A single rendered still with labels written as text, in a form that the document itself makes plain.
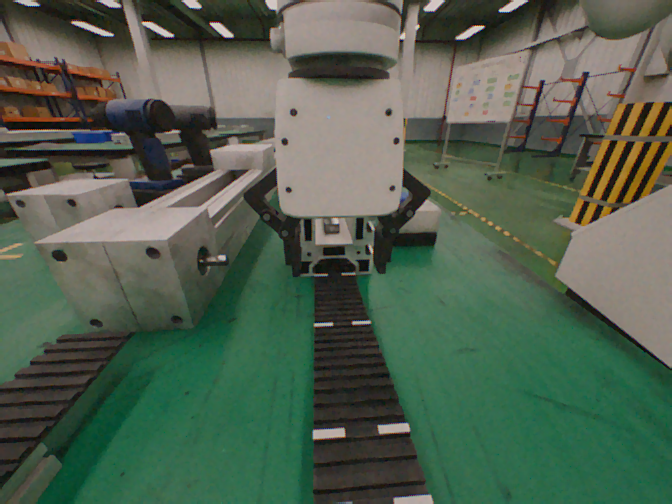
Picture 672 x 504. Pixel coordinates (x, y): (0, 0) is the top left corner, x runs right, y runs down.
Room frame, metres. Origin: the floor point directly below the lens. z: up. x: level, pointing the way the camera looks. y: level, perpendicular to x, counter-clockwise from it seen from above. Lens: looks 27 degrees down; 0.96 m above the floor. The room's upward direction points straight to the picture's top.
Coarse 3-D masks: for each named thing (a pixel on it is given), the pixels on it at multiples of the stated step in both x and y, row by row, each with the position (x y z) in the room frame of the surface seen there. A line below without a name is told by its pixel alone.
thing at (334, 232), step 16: (304, 224) 0.30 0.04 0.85; (320, 224) 0.36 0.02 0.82; (336, 224) 0.33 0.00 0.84; (352, 224) 0.29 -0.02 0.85; (368, 224) 0.32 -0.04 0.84; (304, 240) 0.29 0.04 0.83; (320, 240) 0.30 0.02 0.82; (336, 240) 0.30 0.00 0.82; (352, 240) 0.29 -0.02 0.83; (368, 240) 0.29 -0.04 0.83; (304, 256) 0.29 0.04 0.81; (320, 256) 0.29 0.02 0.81; (336, 256) 0.29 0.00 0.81; (352, 256) 0.29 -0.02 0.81; (368, 256) 0.29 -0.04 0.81; (304, 272) 0.29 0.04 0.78; (368, 272) 0.29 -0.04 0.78
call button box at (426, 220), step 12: (432, 204) 0.41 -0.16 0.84; (420, 216) 0.38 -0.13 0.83; (432, 216) 0.38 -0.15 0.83; (408, 228) 0.38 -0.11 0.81; (420, 228) 0.38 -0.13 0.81; (432, 228) 0.38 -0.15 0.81; (396, 240) 0.38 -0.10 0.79; (408, 240) 0.38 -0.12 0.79; (420, 240) 0.38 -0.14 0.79; (432, 240) 0.38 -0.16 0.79
